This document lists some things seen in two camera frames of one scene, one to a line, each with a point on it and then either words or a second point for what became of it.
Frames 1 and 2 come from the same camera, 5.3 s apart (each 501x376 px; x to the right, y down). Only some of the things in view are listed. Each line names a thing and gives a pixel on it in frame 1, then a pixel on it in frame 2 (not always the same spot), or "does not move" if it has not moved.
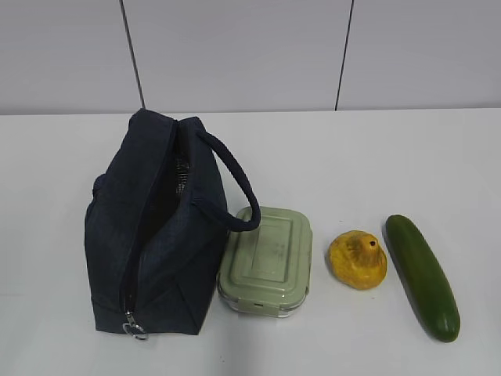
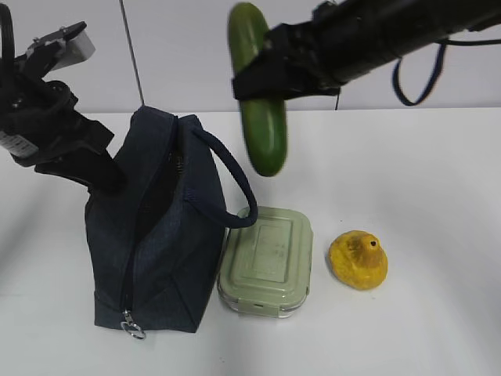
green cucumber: (423, 278) -> (264, 121)
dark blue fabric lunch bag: (156, 226) does not move
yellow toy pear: (356, 258) does not move
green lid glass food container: (268, 271) does not move
